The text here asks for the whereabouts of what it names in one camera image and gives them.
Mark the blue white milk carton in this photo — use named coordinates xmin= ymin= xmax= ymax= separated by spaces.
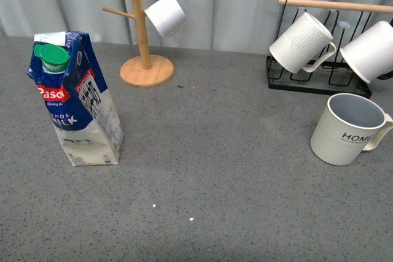
xmin=28 ymin=31 xmax=123 ymax=166

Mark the cream HOME mug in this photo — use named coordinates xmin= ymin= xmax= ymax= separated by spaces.
xmin=310 ymin=93 xmax=392 ymax=166

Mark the wooden mug tree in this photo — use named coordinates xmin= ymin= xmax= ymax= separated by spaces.
xmin=102 ymin=0 xmax=174 ymax=88

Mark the white mug on tree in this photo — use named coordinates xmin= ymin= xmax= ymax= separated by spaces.
xmin=144 ymin=0 xmax=186 ymax=38

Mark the cream ribbed mug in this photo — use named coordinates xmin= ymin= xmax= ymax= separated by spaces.
xmin=269 ymin=12 xmax=337 ymax=74

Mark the black wire mug rack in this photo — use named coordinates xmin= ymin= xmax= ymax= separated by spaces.
xmin=266 ymin=0 xmax=392 ymax=98

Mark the white mug black handle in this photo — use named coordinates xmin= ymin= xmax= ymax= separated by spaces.
xmin=340 ymin=21 xmax=392 ymax=83

